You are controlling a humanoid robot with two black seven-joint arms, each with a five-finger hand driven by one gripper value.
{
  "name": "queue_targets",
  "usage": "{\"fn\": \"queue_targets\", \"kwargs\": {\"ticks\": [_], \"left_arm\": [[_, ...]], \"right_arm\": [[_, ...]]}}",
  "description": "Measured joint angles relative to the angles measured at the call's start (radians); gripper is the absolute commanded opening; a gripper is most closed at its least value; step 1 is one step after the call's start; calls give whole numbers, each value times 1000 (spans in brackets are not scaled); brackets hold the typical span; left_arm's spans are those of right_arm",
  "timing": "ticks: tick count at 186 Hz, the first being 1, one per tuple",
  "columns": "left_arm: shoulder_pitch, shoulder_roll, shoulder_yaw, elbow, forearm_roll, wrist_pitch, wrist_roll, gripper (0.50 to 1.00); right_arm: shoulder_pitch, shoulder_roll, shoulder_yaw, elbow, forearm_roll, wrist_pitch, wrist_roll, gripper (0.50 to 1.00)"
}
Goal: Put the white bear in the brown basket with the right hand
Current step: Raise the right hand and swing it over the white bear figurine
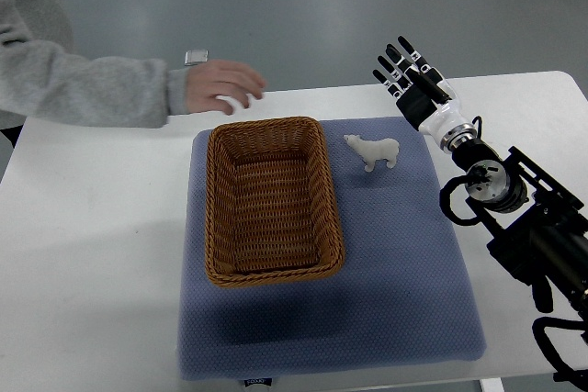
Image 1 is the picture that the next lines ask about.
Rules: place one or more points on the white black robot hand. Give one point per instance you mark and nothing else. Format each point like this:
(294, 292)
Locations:
(430, 109)

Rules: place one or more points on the white bear figurine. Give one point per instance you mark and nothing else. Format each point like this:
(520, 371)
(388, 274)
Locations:
(372, 151)

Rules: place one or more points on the person's bare hand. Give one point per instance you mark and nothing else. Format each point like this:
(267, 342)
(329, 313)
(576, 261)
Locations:
(209, 83)

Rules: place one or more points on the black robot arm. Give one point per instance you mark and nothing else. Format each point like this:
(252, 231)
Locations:
(539, 235)

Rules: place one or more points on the blue-grey quilted mat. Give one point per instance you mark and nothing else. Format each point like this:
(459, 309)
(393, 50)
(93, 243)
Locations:
(403, 295)

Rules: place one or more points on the grey sleeved forearm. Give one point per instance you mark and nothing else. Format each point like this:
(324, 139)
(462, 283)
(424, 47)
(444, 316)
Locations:
(42, 77)

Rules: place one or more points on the brown wicker basket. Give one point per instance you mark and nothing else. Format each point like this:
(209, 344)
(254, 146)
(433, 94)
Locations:
(271, 214)

